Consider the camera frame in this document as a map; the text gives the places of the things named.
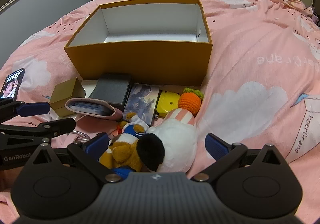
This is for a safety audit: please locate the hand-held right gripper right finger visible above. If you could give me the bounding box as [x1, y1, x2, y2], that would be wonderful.
[191, 133, 288, 181]

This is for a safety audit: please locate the smartphone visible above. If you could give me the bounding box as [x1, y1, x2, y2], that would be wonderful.
[0, 67, 26, 100]

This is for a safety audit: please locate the black box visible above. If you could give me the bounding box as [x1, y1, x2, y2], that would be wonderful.
[89, 73, 132, 112]

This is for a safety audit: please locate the illustrated woman card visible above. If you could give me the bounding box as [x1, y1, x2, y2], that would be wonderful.
[122, 83, 160, 126]

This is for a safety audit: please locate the yellow round gadget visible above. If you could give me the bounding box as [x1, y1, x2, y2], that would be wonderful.
[155, 90, 185, 118]

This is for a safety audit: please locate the brown plush toy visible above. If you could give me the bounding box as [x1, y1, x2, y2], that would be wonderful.
[99, 112, 150, 179]

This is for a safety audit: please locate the white plush toy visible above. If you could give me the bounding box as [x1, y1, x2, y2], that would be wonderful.
[139, 109, 198, 173]

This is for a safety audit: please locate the crocheted orange carrot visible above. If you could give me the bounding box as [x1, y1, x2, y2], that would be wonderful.
[177, 87, 204, 115]

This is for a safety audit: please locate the small gold box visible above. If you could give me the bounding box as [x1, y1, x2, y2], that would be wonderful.
[49, 77, 86, 117]

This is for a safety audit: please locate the orange cardboard box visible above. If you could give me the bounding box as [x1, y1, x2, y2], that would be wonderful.
[64, 0, 213, 87]

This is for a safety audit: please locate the white glasses case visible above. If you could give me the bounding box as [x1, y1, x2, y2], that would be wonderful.
[56, 80, 99, 120]

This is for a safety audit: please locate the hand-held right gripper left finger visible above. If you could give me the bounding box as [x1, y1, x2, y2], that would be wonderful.
[32, 133, 120, 182]

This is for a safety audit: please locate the pink pouch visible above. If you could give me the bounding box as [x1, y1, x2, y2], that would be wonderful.
[65, 98, 123, 120]

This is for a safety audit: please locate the metal carabiner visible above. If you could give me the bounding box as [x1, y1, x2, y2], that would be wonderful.
[67, 131, 91, 143]

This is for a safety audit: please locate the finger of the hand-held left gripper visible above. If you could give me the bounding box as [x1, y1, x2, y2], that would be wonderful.
[0, 102, 52, 123]
[0, 117, 76, 143]

